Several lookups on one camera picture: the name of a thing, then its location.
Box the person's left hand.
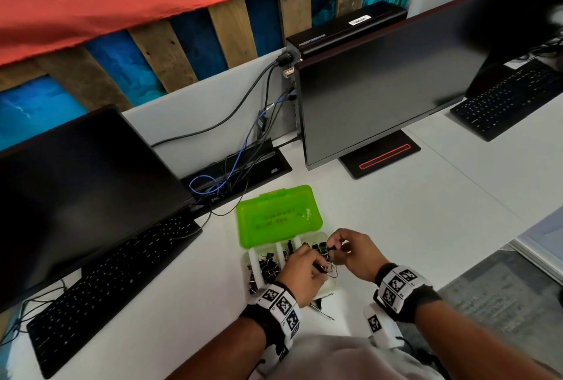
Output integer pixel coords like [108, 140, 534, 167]
[275, 246, 329, 306]

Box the person's right hand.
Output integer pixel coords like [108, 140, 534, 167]
[328, 228, 390, 283]

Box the black binder clip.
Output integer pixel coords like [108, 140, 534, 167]
[314, 241, 340, 278]

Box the person's left forearm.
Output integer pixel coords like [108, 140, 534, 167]
[166, 316, 269, 380]

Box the person's right forearm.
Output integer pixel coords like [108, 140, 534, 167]
[413, 296, 560, 380]

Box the small black metal tool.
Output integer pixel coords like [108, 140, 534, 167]
[310, 300, 336, 321]

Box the pile of black binder clips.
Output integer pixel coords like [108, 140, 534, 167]
[246, 239, 331, 295]

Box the green lidded clear plastic box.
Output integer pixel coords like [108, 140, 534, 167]
[236, 185, 342, 306]

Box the person's grey shirt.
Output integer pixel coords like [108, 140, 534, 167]
[248, 333, 445, 380]

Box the black monitor with red-lined base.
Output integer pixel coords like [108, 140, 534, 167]
[294, 0, 541, 180]

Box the white desk divider panel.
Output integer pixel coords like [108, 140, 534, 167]
[122, 0, 528, 180]

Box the white cabinet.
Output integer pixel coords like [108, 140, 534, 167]
[509, 207, 563, 286]

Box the black keyboard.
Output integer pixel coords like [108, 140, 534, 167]
[450, 59, 563, 143]
[26, 210, 204, 379]

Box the black mini desktop computer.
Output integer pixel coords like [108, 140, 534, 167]
[285, 1, 408, 136]

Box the large black monitor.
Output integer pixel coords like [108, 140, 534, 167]
[0, 104, 197, 314]

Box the left wrist marker band camera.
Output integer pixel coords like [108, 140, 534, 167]
[239, 282, 302, 363]

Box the wrist marker band camera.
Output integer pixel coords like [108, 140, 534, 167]
[239, 282, 302, 363]
[362, 263, 443, 350]

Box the right wrist marker band camera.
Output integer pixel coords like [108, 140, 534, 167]
[362, 263, 443, 350]

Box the black desk cable tray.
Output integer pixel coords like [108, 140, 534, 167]
[180, 138, 293, 218]

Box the blue network cable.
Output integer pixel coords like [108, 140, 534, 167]
[190, 91, 296, 196]

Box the black power cable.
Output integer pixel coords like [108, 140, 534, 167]
[151, 59, 284, 148]

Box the black keyboard cable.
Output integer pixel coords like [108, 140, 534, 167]
[0, 279, 67, 347]

